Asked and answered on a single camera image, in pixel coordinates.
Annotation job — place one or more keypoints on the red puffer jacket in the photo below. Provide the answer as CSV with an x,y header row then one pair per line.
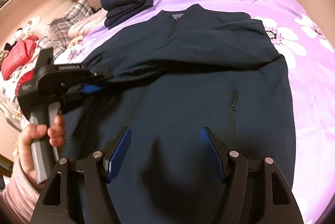
x,y
19,55
24,78

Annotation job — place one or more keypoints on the folded navy clothes stack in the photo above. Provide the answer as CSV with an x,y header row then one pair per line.
x,y
119,11

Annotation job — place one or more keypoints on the dark navy zip jacket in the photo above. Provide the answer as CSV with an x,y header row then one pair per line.
x,y
171,76

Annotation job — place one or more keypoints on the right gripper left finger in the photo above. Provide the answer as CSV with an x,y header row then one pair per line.
x,y
100,168

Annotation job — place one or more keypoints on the beige grey quilt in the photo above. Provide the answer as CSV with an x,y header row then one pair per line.
x,y
87,25

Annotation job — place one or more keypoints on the red puffer jacket upper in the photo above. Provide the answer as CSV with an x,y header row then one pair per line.
x,y
19,55

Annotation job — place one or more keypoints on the pink sleeve forearm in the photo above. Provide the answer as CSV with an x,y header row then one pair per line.
x,y
19,198

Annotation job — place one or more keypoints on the person left hand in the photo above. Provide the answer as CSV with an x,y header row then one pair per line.
x,y
55,135

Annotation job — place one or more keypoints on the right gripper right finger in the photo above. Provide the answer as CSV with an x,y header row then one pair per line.
x,y
230,168

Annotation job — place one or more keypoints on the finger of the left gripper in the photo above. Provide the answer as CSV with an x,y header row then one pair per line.
x,y
77,95
100,76

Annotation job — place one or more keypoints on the red puffer jacket lower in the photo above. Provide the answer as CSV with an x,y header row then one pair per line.
x,y
24,78

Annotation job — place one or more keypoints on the plaid pillow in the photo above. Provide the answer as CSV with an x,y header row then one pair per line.
x,y
57,37

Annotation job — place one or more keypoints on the purple floral bed sheet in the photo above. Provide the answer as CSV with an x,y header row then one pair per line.
x,y
310,59

